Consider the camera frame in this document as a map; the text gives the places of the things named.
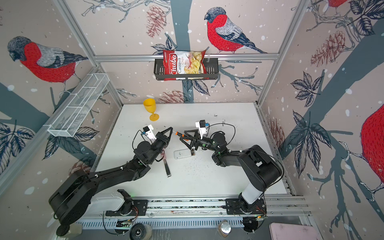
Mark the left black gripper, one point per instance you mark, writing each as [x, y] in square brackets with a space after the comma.
[160, 137]

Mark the black wall basket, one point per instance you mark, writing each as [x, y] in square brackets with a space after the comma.
[211, 67]

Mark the white wire wall basket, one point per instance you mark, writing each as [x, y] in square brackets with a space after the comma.
[81, 102]

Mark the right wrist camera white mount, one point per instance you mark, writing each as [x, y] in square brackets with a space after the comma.
[202, 128]

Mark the grey small remote control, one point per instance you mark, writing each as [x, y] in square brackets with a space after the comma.
[184, 153]

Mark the silver topped jar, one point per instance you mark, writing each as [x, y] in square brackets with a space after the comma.
[224, 228]

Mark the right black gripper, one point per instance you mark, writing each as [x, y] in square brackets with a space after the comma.
[195, 132]

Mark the orange black screwdriver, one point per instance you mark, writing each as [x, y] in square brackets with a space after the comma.
[181, 135]

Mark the yellow plastic goblet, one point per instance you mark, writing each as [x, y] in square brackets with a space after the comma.
[150, 106]

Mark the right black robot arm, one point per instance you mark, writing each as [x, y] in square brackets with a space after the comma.
[260, 168]

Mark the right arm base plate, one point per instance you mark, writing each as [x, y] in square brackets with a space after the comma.
[241, 207]

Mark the red cassava chips bag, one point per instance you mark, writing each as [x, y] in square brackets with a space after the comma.
[183, 63]

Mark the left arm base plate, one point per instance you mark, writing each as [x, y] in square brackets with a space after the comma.
[131, 208]

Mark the grey cylinder can left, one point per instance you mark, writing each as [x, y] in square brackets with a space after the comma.
[69, 231]

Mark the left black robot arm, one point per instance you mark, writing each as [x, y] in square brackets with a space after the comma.
[70, 201]

